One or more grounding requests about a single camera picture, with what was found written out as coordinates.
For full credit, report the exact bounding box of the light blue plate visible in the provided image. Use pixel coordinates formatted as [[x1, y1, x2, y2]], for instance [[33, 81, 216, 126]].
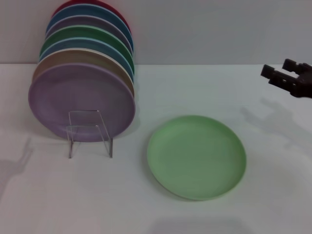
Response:
[[39, 37, 135, 82]]

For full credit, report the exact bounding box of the lilac plate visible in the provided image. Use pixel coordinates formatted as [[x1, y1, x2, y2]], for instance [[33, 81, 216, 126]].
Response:
[[28, 62, 137, 143]]

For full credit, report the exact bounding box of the light green plate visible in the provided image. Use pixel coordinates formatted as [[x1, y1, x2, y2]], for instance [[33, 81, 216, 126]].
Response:
[[146, 115, 247, 202]]

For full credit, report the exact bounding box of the teal blue plate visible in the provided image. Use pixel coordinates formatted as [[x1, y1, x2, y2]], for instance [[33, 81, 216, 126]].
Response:
[[46, 4, 134, 52]]

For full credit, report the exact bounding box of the red plate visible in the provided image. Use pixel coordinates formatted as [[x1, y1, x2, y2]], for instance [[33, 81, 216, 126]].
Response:
[[51, 0, 132, 35]]

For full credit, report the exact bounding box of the beige plate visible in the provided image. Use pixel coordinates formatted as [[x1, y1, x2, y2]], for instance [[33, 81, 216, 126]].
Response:
[[32, 48, 136, 95]]

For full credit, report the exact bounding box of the grey purple plate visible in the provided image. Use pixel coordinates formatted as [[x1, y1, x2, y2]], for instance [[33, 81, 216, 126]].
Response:
[[45, 15, 134, 56]]

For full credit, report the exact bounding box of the dark green plate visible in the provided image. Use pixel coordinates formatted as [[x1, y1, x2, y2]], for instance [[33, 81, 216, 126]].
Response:
[[40, 25, 135, 72]]

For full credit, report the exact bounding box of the clear plate rack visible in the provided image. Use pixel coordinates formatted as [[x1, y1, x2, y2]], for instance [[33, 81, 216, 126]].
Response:
[[66, 110, 114, 159]]

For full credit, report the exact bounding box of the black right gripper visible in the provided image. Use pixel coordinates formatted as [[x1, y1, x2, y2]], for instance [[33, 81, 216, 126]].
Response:
[[260, 58, 312, 99]]

